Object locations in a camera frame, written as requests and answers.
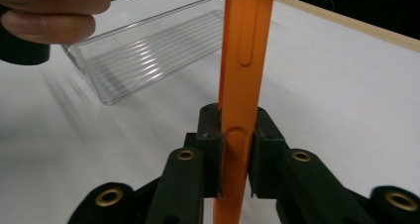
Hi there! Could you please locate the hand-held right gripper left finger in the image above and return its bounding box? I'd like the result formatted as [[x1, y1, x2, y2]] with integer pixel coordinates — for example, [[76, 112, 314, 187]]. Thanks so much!
[[145, 102, 226, 224]]

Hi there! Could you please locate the clear plastic storage bin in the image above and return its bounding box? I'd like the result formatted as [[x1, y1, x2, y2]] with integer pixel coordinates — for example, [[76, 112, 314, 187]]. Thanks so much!
[[60, 0, 230, 106]]

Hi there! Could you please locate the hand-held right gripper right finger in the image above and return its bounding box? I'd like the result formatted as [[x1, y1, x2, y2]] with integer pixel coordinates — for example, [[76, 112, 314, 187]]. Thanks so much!
[[249, 106, 378, 224]]

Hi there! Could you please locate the orange phone case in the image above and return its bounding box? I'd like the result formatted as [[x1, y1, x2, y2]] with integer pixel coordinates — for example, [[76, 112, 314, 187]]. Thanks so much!
[[212, 0, 283, 224]]

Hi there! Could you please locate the wooden table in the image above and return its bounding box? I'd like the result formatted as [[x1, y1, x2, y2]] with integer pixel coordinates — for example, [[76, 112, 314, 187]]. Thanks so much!
[[273, 0, 420, 54]]

